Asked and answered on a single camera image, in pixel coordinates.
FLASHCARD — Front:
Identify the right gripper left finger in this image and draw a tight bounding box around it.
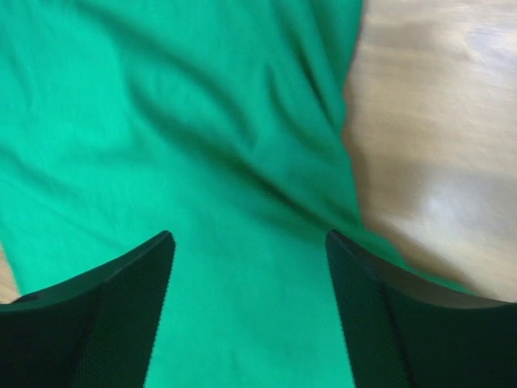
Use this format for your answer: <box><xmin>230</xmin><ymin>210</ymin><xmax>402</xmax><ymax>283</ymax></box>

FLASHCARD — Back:
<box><xmin>1</xmin><ymin>231</ymin><xmax>174</xmax><ymax>388</ymax></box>

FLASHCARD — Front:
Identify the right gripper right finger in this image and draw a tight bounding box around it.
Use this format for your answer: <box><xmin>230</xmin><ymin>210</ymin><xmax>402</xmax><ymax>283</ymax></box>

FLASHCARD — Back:
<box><xmin>326</xmin><ymin>230</ymin><xmax>516</xmax><ymax>387</ymax></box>

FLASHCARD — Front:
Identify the green t shirt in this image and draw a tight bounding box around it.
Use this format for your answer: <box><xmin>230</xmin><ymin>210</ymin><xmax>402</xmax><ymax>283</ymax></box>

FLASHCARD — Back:
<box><xmin>0</xmin><ymin>0</ymin><xmax>473</xmax><ymax>388</ymax></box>

